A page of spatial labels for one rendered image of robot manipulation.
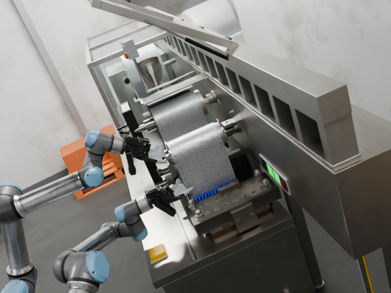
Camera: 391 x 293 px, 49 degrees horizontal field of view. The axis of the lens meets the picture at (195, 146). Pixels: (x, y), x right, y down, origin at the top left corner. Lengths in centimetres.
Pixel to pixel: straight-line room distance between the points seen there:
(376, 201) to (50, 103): 457
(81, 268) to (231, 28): 384
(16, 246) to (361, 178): 146
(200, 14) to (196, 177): 321
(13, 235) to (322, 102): 144
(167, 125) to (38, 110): 347
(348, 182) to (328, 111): 21
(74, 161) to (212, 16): 227
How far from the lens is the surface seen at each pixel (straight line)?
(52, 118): 544
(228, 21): 503
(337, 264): 294
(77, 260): 167
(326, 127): 109
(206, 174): 195
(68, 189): 176
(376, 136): 126
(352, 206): 122
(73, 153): 508
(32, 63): 531
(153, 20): 158
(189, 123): 210
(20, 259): 209
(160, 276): 188
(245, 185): 195
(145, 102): 209
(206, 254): 187
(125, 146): 183
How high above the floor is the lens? 207
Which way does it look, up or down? 25 degrees down
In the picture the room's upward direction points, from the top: 21 degrees counter-clockwise
